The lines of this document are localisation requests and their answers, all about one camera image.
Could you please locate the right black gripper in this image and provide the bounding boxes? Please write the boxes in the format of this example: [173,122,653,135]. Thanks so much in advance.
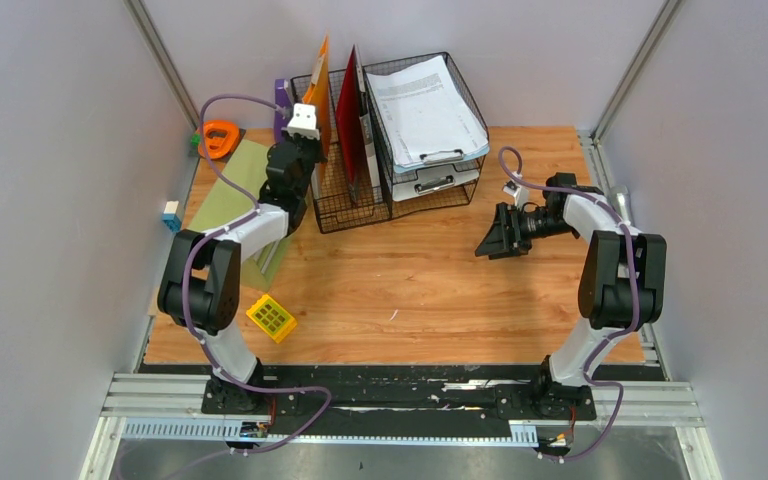
[475,202,576,260]

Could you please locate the red folder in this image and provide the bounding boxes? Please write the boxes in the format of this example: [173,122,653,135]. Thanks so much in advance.
[336,47,366,190]

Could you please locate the orange folder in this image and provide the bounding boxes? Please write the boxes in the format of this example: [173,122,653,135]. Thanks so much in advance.
[303,34,332,199]

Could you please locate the green drawer cabinet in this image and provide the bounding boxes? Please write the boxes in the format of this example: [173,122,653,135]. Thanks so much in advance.
[185,139,292,292]

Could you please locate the black clip file folder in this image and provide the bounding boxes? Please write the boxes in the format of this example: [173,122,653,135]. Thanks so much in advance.
[351,44,384,204]

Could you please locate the black wire mesh basket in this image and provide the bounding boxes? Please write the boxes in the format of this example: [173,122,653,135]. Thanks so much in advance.
[313,69,489,234]

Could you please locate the white clipboard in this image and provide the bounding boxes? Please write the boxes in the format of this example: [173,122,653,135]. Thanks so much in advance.
[391,165,480,202]

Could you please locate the papers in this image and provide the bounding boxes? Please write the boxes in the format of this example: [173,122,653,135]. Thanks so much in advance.
[367,55,489,173]

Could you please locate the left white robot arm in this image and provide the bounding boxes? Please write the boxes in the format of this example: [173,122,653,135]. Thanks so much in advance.
[157,127,325,413]

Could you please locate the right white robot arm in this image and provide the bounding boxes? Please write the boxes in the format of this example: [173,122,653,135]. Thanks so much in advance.
[475,173,667,418]

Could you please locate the purple tape dispenser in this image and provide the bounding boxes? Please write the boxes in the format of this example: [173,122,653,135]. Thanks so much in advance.
[273,78,294,143]

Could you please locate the orange tape roll holder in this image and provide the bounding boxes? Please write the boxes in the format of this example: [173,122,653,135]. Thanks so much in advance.
[190,120,244,160]

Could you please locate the blue white toy brick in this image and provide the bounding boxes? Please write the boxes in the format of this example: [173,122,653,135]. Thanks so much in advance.
[161,201,184,233]

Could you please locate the yellow grid box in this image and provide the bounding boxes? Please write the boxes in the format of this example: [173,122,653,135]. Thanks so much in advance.
[246,293,298,344]

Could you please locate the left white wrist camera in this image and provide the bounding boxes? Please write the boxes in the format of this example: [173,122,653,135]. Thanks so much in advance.
[285,103,321,141]

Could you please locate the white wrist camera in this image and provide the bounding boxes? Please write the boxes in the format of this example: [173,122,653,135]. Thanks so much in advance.
[285,103,321,141]
[503,180,530,209]

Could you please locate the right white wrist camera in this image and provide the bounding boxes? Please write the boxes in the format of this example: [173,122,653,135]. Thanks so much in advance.
[503,180,530,209]

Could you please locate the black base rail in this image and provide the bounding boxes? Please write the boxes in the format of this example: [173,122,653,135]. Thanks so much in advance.
[201,364,597,437]

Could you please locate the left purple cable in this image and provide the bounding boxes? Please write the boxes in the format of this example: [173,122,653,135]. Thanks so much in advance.
[181,93,334,458]

